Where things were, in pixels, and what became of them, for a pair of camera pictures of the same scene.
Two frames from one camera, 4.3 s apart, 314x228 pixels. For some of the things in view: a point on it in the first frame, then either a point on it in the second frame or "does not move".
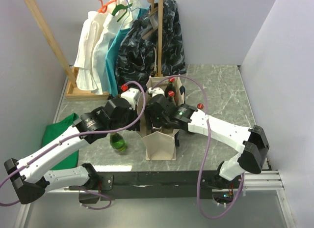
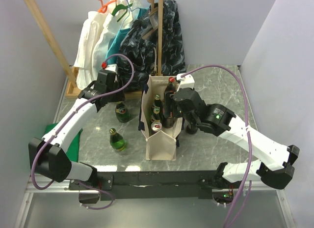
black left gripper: [134, 115] -> [119, 97]
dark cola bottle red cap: [171, 79] does not move
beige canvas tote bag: [161, 143] does not move
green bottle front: [117, 141] does not move
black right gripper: [148, 113] -> [171, 96]
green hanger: [118, 7] does not move
